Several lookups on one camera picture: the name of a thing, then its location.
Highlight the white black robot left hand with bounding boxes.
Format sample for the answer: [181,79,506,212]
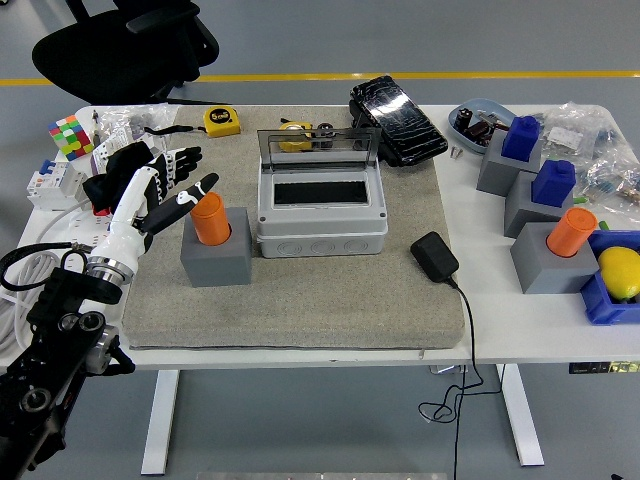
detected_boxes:
[91,145,222,275]

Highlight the orange cylinder battery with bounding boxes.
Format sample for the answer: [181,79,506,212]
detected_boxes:
[189,191,232,247]
[545,207,599,259]

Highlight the grey junction box with lid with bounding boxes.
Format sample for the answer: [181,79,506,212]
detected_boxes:
[255,125,390,260]

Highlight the white power strip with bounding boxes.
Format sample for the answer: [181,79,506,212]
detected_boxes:
[64,207,115,251]

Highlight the black cloth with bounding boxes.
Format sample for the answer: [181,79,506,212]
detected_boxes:
[82,141,157,216]

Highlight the white circuit breaker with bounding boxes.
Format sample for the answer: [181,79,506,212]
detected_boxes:
[26,158,91,212]

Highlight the clear bag with packages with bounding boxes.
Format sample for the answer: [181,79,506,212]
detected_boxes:
[89,103,180,174]

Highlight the Rubik's cube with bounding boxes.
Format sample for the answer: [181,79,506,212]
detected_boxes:
[47,114,96,162]

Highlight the grey holder block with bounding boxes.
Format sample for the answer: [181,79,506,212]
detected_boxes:
[475,130,544,197]
[509,221,601,295]
[503,170,575,239]
[179,206,253,289]

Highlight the table control panel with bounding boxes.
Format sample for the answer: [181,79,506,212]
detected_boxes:
[568,360,640,375]

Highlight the white table leg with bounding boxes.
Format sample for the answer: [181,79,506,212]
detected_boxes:
[494,363,545,468]
[140,369,180,476]

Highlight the black office chair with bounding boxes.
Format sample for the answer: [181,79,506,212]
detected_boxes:
[31,0,221,106]

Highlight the blue plastic bin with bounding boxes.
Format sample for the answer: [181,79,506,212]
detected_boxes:
[579,229,640,326]

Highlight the round yellow tape measure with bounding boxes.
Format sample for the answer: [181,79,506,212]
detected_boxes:
[277,121,316,153]

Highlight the yellow lemon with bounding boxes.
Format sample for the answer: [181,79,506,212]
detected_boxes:
[597,246,640,302]

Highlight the grey-brown mat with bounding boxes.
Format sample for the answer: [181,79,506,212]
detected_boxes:
[121,104,466,351]

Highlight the black power adapter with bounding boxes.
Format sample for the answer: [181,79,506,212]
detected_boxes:
[409,230,460,284]

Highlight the glossy black case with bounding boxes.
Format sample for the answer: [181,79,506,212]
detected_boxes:
[348,74,449,168]

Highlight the clear bag of parts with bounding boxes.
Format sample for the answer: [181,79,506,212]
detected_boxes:
[537,101,626,164]
[574,154,640,211]

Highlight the blue bottle-shaped block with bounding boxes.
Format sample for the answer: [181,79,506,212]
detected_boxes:
[530,159,577,208]
[501,115,542,162]

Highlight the brown electronic components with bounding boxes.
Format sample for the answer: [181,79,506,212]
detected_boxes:
[464,122,494,145]

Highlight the light blue tray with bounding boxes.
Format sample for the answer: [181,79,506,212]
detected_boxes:
[448,97,519,155]

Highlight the yellow tape measure with strap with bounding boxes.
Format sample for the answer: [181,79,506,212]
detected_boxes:
[143,105,242,139]

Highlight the white power cable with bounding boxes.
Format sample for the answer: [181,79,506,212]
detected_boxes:
[0,199,94,351]

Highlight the black adapter cord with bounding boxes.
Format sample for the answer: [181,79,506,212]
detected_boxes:
[417,277,503,480]

